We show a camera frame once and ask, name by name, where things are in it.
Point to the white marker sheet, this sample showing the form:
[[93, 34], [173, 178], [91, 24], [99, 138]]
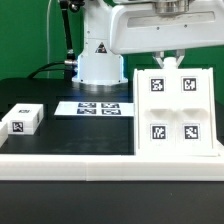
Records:
[[114, 109]]

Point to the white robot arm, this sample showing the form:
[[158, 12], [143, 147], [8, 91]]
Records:
[[97, 64]]

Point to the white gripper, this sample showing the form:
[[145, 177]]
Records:
[[138, 28]]

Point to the white cabinet door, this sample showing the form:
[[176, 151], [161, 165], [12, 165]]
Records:
[[194, 132], [156, 111]]

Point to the white cabinet body box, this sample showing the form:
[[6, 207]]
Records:
[[170, 64]]

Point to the white U-shaped frame fence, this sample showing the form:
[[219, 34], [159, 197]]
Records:
[[98, 150]]

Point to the white cabinet top block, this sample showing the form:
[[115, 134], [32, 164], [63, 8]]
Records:
[[24, 119]]

